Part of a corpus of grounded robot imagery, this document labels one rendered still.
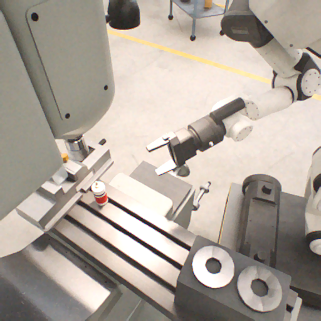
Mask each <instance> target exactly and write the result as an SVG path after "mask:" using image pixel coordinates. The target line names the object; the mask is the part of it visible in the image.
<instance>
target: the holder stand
mask: <svg viewBox="0 0 321 321"><path fill-rule="evenodd" d="M290 282H291V276H289V275H287V274H285V273H282V272H280V271H278V270H276V269H274V268H272V267H270V266H268V265H266V264H264V263H260V262H259V261H256V260H254V259H252V258H249V257H247V256H245V255H242V254H240V253H238V252H235V251H233V250H231V249H229V248H227V247H224V246H221V245H219V244H217V243H215V242H213V241H212V240H210V239H207V238H205V237H203V236H200V235H197V236H196V238H195V239H194V242H193V244H192V246H191V249H190V251H189V254H188V256H187V258H186V261H185V263H184V266H182V268H181V271H180V273H179V275H178V278H177V282H176V292H175V297H174V303H176V304H178V305H179V306H181V307H183V308H185V309H187V310H189V311H191V312H192V313H195V314H196V315H198V316H200V317H202V318H204V319H206V320H208V321H283V319H284V315H285V308H286V304H287V300H288V293H289V289H290Z"/></svg>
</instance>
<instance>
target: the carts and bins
mask: <svg viewBox="0 0 321 321"><path fill-rule="evenodd" d="M212 1H213V0H170V15H168V17H167V18H168V19H170V20H173V18H174V17H173V15H172V2H174V3H175V4H176V5H178V6H179V8H180V9H181V10H183V11H184V12H185V13H187V14H188V15H189V16H190V17H191V18H192V35H191V36H190V40H191V41H194V40H195V39H196V37H195V35H194V32H195V24H196V19H199V18H207V17H211V16H219V15H225V14H226V13H227V11H228V6H229V0H226V5H225V9H224V10H223V9H222V8H220V7H219V6H218V5H216V4H215V3H213V2H212ZM220 35H221V36H223V35H224V33H223V31H222V30H221V31H220Z"/></svg>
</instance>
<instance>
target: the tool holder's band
mask: <svg viewBox="0 0 321 321"><path fill-rule="evenodd" d="M84 138H85V136H84V134H82V135H80V136H79V137H77V138H74V139H63V140H64V143H65V144H66V145H69V146H76V145H79V144H81V143H82V142H83V140H84Z"/></svg>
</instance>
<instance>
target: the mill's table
mask: <svg viewBox="0 0 321 321"><path fill-rule="evenodd" d="M98 181H100V182H103V184H104V186H105V190H106V192H107V197H108V202H107V203H106V204H105V205H103V206H101V205H98V204H97V203H96V200H95V196H94V194H93V191H92V188H91V189H90V190H89V191H88V192H87V193H86V192H81V194H82V195H83V197H82V198H81V199H80V200H79V202H78V203H77V204H76V205H75V206H74V207H73V208H72V209H71V210H70V212H69V213H68V214H67V215H66V216H65V217H64V218H63V219H62V220H61V221H60V222H59V223H58V224H57V225H56V226H55V227H54V228H53V230H52V231H51V232H53V233H54V234H55V235H56V236H57V237H59V238H60V239H62V240H63V241H65V242H66V243H68V244H69V245H70V246H71V247H73V248H74V249H75V250H76V251H78V252H79V253H81V254H82V255H83V256H85V257H86V258H88V259H89V260H90V261H92V262H94V264H96V265H97V266H98V267H99V268H101V269H102V270H103V271H105V272H106V273H108V274H109V275H111V276H112V277H114V278H115V279H116V280H117V281H118V282H119V283H121V284H122V285H124V286H126V287H127V288H128V289H129V290H131V291H132V292H134V293H135V294H136V295H138V296H139V297H141V298H143V300H144V301H146V302H147V303H148V304H149V305H151V306H152V307H154V308H156V309H157V310H158V311H160V312H161V313H163V314H164V315H165V316H166V317H169V318H170V319H171V320H172V321H208V320H206V319H204V318H202V317H200V316H198V315H196V314H195V313H192V312H191V311H189V310H187V309H185V308H183V307H181V306H179V305H178V304H176V303H174V297H175V292H176V282H177V278H178V275H179V273H180V271H181V268H182V266H184V263H185V261H186V258H187V256H188V254H189V251H190V249H191V246H192V244H193V242H194V239H195V238H196V236H197V235H196V234H194V233H192V232H190V231H188V230H187V229H185V228H183V227H181V226H179V225H178V224H176V223H175V222H173V221H171V220H170V219H167V218H166V217H164V216H163V215H161V214H159V213H157V212H155V211H153V210H151V209H150V208H149V207H147V206H146V205H144V204H142V203H140V202H138V201H136V200H135V199H133V198H131V197H130V196H128V195H126V194H125V193H123V192H122V191H119V190H118V189H116V188H114V187H112V186H111V185H109V184H107V183H106V182H105V181H103V180H101V179H99V180H98ZM98 181H97V182H98ZM301 303H302V299H300V298H298V293H297V292H294V291H293V290H291V289H289V293H288V300H287V304H286V308H285V315H284V319H283V321H297V317H298V313H299V310H300V306H301Z"/></svg>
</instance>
